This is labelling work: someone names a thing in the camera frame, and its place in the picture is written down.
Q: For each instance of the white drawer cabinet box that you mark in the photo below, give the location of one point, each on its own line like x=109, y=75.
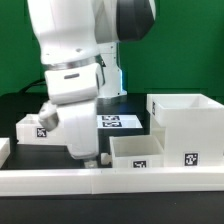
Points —
x=189, y=127

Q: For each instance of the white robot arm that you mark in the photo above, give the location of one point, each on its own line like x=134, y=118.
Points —
x=69, y=33

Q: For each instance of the marker tag sheet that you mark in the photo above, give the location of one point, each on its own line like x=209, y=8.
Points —
x=118, y=122

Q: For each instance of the white front rail fence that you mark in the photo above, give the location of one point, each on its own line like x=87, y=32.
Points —
x=105, y=181

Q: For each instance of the white drawer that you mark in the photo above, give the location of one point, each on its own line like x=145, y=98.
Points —
x=141, y=151
x=30, y=132

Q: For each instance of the white left rail segment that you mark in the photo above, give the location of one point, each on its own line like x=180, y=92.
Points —
x=4, y=150

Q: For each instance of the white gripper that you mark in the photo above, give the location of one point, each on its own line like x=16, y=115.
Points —
x=78, y=123

